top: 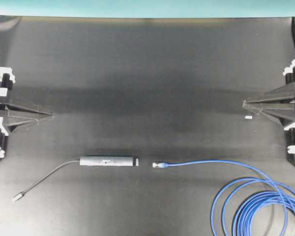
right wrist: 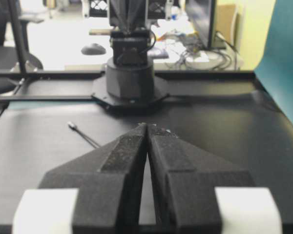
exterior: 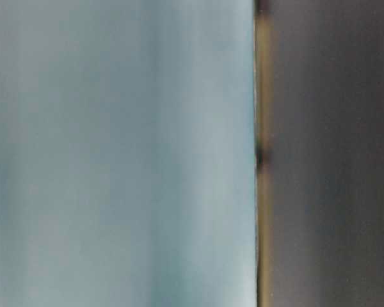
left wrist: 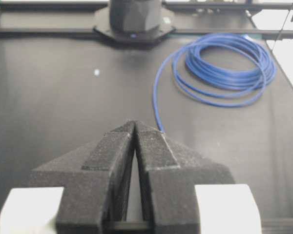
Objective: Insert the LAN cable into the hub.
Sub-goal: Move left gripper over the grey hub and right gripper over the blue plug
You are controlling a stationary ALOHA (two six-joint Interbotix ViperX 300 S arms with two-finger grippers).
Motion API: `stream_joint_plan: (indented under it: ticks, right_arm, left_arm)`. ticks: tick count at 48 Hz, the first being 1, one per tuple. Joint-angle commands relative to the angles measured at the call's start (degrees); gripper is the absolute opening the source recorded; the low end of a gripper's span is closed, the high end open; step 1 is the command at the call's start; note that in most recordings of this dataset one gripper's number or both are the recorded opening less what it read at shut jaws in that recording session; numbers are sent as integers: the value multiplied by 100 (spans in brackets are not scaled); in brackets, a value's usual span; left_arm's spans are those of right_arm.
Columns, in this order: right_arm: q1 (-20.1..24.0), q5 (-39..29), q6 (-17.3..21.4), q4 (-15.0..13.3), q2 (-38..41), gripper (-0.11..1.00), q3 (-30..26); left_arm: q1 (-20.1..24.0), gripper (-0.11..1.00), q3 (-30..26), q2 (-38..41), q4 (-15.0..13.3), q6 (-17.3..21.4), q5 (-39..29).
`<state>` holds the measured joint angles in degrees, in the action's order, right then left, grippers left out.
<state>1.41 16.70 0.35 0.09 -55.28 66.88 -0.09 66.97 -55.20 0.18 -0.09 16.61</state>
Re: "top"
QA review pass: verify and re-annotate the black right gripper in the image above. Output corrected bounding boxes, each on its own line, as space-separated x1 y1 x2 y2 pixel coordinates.
243 59 295 154

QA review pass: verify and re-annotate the grey USB hub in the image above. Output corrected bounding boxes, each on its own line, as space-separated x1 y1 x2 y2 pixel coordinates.
12 156 139 203

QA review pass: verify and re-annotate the blue LAN cable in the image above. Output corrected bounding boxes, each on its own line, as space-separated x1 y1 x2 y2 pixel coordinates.
152 160 295 236

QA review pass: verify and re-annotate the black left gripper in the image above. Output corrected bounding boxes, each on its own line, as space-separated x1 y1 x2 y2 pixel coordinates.
0 67 54 158

